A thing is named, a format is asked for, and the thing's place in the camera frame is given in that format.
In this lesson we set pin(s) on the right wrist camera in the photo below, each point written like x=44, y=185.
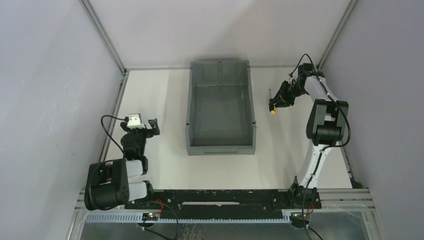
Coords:
x=306, y=69

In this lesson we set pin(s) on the left controller board with leds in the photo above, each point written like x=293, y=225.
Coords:
x=150, y=216

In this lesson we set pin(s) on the yellow black handled screwdriver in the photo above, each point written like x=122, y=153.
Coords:
x=271, y=104

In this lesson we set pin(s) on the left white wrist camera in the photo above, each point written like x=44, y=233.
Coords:
x=134, y=121

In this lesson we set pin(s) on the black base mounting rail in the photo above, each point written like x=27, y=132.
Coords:
x=239, y=203

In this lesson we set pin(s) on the grey plastic storage bin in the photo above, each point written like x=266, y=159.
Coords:
x=220, y=117

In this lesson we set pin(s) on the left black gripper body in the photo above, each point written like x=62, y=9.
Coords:
x=143, y=131

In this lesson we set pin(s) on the right controller board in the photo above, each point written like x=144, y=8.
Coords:
x=298, y=217

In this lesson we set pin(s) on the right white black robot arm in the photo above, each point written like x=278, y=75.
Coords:
x=325, y=128

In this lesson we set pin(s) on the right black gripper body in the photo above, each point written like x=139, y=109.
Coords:
x=282, y=96

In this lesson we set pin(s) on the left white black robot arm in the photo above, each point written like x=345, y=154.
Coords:
x=108, y=183

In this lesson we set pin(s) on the white slotted cable duct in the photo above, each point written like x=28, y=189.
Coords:
x=139, y=217

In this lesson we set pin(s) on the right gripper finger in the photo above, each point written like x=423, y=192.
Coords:
x=279, y=103
x=281, y=93

